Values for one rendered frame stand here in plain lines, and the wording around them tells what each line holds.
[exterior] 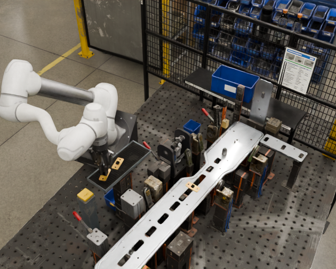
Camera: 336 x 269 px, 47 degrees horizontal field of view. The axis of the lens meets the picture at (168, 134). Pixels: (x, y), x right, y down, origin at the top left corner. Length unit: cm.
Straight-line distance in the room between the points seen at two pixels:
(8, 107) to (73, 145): 58
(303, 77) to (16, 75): 176
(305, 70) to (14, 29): 450
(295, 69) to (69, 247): 181
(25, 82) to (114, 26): 272
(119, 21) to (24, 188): 215
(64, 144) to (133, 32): 310
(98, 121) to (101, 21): 320
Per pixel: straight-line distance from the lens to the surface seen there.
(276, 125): 264
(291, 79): 279
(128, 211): 212
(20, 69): 217
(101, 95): 246
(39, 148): 407
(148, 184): 217
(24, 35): 601
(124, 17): 462
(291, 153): 256
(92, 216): 218
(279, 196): 270
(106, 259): 202
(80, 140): 169
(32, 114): 205
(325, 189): 285
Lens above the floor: 275
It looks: 43 degrees down
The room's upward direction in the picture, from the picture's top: 1 degrees clockwise
